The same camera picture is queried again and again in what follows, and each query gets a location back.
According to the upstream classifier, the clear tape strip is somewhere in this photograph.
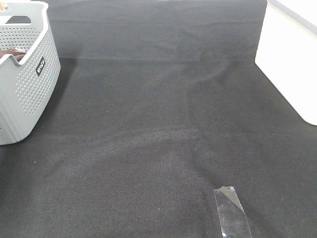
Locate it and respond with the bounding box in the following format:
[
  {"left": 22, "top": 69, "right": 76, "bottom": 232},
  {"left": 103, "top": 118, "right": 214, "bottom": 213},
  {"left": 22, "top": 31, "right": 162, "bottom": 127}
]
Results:
[{"left": 213, "top": 186, "right": 252, "bottom": 238}]

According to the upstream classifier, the brown towel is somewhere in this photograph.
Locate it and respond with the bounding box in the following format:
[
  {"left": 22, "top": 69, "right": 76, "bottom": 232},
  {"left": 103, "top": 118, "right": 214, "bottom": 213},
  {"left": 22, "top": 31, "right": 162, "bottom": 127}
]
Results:
[{"left": 0, "top": 49, "right": 26, "bottom": 62}]

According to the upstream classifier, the black table cloth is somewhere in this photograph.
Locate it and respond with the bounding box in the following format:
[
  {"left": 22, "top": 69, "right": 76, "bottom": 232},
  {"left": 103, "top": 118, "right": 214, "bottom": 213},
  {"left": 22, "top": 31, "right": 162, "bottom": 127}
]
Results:
[{"left": 0, "top": 0, "right": 317, "bottom": 238}]

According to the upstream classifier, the grey perforated laundry basket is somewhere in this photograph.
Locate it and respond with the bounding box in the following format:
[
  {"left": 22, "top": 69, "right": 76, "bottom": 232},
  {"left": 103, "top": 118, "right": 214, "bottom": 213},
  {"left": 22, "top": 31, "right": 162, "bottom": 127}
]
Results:
[{"left": 0, "top": 0, "right": 60, "bottom": 145}]

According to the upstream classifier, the white plastic storage bin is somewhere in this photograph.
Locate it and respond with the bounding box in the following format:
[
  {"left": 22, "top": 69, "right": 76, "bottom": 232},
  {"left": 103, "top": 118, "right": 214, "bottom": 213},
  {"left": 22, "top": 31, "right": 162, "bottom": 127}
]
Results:
[{"left": 255, "top": 0, "right": 317, "bottom": 125}]

